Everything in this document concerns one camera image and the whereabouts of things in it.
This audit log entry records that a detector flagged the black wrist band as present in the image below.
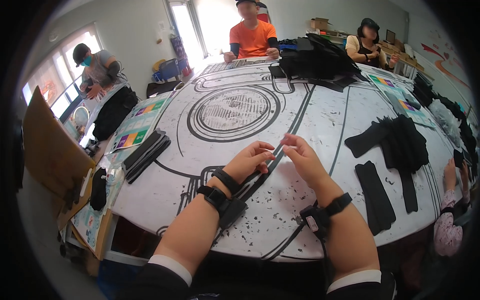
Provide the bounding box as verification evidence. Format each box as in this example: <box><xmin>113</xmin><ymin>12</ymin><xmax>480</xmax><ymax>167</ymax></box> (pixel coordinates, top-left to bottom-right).
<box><xmin>196</xmin><ymin>185</ymin><xmax>248</xmax><ymax>230</ymax></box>
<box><xmin>299</xmin><ymin>192</ymin><xmax>353</xmax><ymax>241</ymax></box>

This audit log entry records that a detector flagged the printed paper sheet on board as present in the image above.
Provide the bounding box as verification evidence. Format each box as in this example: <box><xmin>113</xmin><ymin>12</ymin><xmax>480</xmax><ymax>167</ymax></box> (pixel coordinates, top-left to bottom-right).
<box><xmin>70</xmin><ymin>165</ymin><xmax>125</xmax><ymax>259</ymax></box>

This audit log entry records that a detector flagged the blue chair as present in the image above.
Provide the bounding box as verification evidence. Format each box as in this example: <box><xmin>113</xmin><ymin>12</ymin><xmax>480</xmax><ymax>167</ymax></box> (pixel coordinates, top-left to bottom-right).
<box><xmin>151</xmin><ymin>57</ymin><xmax>192</xmax><ymax>83</ymax></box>

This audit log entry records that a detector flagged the long black fabric strip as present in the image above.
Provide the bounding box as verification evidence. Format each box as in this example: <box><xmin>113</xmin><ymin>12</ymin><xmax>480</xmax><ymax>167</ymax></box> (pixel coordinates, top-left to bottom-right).
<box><xmin>354</xmin><ymin>160</ymin><xmax>397</xmax><ymax>236</ymax></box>

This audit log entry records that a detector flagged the person's left hand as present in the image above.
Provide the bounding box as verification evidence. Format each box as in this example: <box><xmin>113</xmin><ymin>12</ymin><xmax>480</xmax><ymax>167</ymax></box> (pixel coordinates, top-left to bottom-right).
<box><xmin>221</xmin><ymin>140</ymin><xmax>277</xmax><ymax>185</ymax></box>

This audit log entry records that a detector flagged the white printed table cover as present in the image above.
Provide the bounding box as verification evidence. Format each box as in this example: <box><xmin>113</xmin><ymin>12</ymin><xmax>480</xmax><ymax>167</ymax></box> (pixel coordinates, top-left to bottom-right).
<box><xmin>112</xmin><ymin>56</ymin><xmax>467</xmax><ymax>263</ymax></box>

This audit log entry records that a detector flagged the row of black fabric heaps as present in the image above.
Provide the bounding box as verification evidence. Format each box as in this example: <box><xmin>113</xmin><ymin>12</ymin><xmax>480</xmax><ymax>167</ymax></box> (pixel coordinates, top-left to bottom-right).
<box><xmin>412</xmin><ymin>72</ymin><xmax>479</xmax><ymax>167</ymax></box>

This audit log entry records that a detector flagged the brown cardboard sheet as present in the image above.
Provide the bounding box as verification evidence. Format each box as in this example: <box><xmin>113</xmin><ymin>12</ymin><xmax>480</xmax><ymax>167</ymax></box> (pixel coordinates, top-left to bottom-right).
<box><xmin>22</xmin><ymin>85</ymin><xmax>97</xmax><ymax>230</ymax></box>

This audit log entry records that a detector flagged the clear plastic bag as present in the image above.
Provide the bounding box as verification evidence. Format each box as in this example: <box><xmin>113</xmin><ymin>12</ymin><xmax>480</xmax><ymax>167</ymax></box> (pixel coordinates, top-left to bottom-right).
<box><xmin>428</xmin><ymin>98</ymin><xmax>463</xmax><ymax>148</ymax></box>

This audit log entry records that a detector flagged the heap of black fabric strips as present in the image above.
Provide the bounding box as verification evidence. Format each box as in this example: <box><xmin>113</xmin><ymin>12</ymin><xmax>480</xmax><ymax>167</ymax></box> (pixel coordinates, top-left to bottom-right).
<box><xmin>344</xmin><ymin>114</ymin><xmax>430</xmax><ymax>214</ymax></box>

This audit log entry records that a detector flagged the person's right hand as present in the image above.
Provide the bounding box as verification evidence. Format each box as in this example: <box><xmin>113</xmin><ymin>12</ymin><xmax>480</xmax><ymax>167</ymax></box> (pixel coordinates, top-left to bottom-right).
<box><xmin>280</xmin><ymin>133</ymin><xmax>331</xmax><ymax>190</ymax></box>

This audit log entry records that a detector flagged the stack of black fabric pieces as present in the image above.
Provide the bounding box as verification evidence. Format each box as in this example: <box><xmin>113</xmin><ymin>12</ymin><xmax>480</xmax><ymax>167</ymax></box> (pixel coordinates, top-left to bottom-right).
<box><xmin>122</xmin><ymin>128</ymin><xmax>172</xmax><ymax>185</ymax></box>

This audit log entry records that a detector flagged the person's body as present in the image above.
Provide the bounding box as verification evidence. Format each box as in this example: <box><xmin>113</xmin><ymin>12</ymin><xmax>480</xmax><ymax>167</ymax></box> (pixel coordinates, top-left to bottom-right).
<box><xmin>116</xmin><ymin>254</ymin><xmax>399</xmax><ymax>300</ymax></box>

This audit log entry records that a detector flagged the black wrist watch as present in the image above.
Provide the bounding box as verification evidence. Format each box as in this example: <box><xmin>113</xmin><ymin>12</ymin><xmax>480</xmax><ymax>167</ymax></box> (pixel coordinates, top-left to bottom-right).
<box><xmin>211</xmin><ymin>167</ymin><xmax>243</xmax><ymax>196</ymax></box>

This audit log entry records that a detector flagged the small black fabric piece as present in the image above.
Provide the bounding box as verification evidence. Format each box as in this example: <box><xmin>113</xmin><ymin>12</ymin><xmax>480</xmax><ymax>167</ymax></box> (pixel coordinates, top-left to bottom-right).
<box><xmin>89</xmin><ymin>167</ymin><xmax>109</xmax><ymax>212</ymax></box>

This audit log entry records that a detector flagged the large heap of black fabric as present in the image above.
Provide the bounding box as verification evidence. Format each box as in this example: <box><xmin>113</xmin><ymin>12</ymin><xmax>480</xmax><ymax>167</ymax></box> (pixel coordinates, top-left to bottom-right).
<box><xmin>277</xmin><ymin>33</ymin><xmax>371</xmax><ymax>93</ymax></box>

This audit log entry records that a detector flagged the colourful chart sheet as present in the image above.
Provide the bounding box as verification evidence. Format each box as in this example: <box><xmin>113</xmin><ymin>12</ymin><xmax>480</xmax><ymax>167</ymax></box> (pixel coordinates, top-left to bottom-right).
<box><xmin>367</xmin><ymin>73</ymin><xmax>438</xmax><ymax>128</ymax></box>
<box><xmin>104</xmin><ymin>91</ymin><xmax>174</xmax><ymax>155</ymax></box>

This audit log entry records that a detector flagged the window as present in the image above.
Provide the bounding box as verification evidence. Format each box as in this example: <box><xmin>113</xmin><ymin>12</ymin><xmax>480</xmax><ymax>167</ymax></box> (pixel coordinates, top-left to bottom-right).
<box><xmin>22</xmin><ymin>29</ymin><xmax>103</xmax><ymax>119</ymax></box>

